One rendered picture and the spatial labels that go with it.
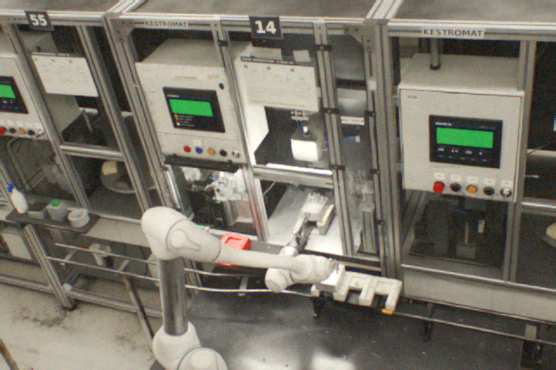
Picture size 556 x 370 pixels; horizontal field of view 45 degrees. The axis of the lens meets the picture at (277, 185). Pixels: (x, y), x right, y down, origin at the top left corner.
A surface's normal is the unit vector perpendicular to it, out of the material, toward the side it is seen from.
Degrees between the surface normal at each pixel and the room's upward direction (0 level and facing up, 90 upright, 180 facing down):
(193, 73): 90
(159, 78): 90
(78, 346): 0
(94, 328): 0
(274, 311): 0
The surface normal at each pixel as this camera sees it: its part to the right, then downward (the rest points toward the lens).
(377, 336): -0.15, -0.79
